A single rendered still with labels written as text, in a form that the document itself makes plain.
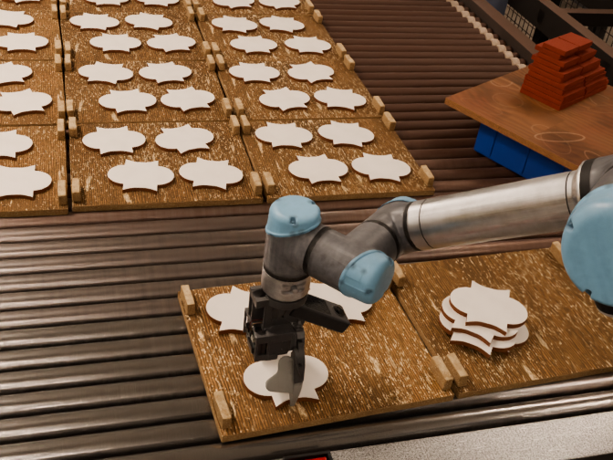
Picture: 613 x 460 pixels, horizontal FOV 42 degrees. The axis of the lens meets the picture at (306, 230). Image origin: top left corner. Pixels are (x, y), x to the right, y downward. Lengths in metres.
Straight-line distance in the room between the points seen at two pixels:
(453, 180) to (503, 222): 0.96
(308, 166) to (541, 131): 0.59
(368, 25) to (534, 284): 1.40
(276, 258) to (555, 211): 0.39
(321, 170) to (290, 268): 0.77
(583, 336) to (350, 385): 0.49
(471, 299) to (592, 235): 0.70
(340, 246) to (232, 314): 0.41
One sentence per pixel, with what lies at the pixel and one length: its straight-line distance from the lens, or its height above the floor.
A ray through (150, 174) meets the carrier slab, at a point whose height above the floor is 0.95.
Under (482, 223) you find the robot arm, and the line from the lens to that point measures 1.11.
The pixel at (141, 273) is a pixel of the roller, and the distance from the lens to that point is 1.60.
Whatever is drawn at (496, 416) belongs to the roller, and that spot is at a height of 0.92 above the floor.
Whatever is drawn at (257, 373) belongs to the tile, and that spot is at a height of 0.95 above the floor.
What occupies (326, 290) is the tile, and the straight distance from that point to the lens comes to 1.55.
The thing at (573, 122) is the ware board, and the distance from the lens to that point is 2.18.
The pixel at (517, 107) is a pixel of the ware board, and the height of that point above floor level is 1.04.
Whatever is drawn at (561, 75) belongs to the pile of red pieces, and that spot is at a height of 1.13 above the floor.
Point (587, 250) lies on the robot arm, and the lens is 0.90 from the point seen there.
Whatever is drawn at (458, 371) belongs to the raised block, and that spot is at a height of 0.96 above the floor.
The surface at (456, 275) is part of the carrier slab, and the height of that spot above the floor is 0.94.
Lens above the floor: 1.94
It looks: 36 degrees down
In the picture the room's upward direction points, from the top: 9 degrees clockwise
